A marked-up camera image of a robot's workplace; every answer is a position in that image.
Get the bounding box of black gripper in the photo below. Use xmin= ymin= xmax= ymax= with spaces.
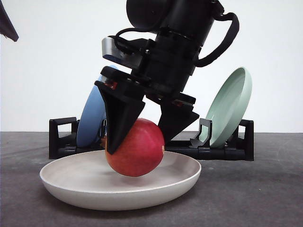
xmin=95 ymin=29 xmax=202 ymax=154
xmin=0 ymin=0 xmax=19 ymax=42

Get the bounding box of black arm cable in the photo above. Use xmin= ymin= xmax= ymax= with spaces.
xmin=109 ymin=4 xmax=240 ymax=66

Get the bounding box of green plate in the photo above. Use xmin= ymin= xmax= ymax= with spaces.
xmin=201 ymin=68 xmax=252 ymax=148

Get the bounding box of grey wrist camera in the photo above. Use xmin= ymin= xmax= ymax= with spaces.
xmin=102 ymin=37 xmax=143 ymax=69

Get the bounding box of red pomegranate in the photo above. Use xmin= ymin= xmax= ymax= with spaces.
xmin=106 ymin=118 xmax=165 ymax=177

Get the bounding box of black dish rack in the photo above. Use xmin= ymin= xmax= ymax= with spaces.
xmin=49 ymin=117 xmax=254 ymax=161

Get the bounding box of white plate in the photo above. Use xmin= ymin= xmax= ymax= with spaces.
xmin=40 ymin=151 xmax=202 ymax=210

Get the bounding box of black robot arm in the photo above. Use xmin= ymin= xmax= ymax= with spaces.
xmin=95 ymin=0 xmax=216 ymax=154

